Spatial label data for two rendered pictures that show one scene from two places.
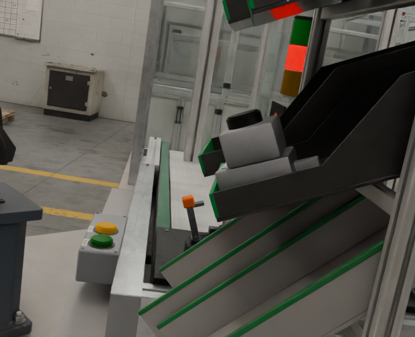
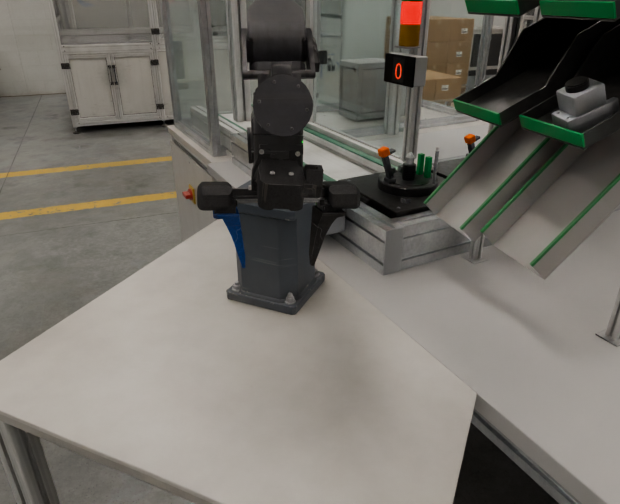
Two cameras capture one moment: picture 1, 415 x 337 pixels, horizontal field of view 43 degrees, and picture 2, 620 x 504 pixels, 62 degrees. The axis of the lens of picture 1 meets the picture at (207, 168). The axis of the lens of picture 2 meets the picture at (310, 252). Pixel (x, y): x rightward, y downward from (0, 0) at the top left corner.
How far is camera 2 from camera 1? 60 cm
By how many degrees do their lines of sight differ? 25
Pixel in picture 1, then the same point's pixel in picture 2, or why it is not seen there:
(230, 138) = (580, 98)
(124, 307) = (395, 238)
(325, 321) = not seen: outside the picture
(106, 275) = (339, 225)
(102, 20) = not seen: outside the picture
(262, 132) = (599, 90)
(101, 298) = (330, 244)
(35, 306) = not seen: hidden behind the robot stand
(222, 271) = (510, 185)
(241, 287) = (530, 190)
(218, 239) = (462, 169)
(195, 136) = (243, 96)
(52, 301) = not seen: hidden behind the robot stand
